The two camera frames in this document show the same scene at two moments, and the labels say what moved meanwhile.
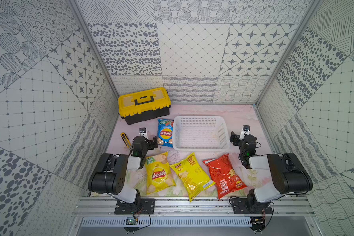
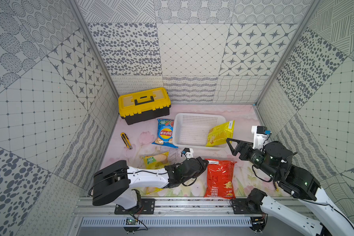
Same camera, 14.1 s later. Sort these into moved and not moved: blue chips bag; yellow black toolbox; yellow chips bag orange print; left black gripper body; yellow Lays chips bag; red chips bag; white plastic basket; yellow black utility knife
Moved: red chips bag; yellow chips bag orange print; left black gripper body
Not moved: yellow black toolbox; blue chips bag; yellow Lays chips bag; yellow black utility knife; white plastic basket
